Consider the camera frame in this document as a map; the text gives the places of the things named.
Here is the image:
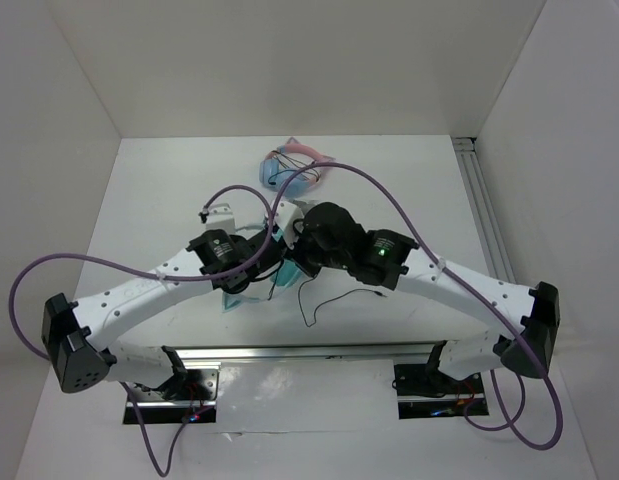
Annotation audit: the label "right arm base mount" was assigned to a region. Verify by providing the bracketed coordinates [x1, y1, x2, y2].
[392, 364, 489, 420]

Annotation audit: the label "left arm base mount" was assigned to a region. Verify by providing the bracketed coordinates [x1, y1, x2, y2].
[131, 362, 220, 425]

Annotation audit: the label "aluminium side rail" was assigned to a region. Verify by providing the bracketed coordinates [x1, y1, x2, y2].
[451, 137, 516, 283]

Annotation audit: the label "pink blue cat-ear headphones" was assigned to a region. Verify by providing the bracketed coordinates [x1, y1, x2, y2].
[259, 137, 335, 198]

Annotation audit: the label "grey white headphones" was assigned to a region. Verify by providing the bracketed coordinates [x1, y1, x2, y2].
[278, 199, 319, 215]

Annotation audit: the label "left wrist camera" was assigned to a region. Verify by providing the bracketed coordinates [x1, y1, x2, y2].
[199, 203, 236, 235]

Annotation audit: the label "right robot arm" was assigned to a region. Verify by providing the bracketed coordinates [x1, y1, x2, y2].
[284, 202, 560, 392]

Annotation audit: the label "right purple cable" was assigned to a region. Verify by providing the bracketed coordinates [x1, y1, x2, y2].
[266, 162, 565, 449]

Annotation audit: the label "aluminium front rail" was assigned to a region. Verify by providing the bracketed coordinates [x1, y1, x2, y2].
[176, 342, 436, 363]

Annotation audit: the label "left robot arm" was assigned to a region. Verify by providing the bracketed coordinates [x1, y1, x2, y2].
[41, 230, 287, 399]

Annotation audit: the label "teal cat-ear headphones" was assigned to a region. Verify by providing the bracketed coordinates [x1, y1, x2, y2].
[222, 216, 302, 313]

